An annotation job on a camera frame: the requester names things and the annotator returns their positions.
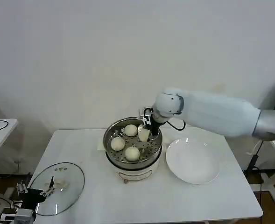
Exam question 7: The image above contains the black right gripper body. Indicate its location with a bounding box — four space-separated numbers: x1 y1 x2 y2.
148 115 162 129

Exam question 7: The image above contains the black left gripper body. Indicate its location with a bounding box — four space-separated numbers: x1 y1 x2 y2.
22 189 47 211

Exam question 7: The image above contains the white electric pot base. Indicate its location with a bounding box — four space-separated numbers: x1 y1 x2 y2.
106 149 162 185

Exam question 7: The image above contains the black floor cable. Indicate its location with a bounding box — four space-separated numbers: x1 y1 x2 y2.
258 174 264 206

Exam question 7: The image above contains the white desk with leg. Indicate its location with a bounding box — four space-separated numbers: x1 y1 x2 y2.
261 137 275 205

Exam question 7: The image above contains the black laptop cable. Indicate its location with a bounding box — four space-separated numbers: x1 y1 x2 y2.
246 140 264 173

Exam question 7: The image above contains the white laptop cable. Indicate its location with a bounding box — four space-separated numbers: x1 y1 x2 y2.
247 141 263 156

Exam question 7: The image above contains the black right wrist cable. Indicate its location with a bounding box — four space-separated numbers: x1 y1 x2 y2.
166 119 186 131

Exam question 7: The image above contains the white steamed bun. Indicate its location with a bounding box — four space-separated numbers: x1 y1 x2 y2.
124 124 138 137
110 137 126 151
124 146 141 161
138 126 150 142

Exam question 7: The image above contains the white round plate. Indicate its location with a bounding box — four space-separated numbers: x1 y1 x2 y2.
165 138 220 185

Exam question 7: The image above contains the glass lid with white handle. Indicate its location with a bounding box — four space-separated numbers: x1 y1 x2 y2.
30 162 85 217

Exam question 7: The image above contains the perforated steel steamer basket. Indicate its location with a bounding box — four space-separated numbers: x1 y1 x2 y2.
103 117 163 165

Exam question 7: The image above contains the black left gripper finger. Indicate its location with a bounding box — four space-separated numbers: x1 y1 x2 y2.
39 176 55 196
16 182 28 195

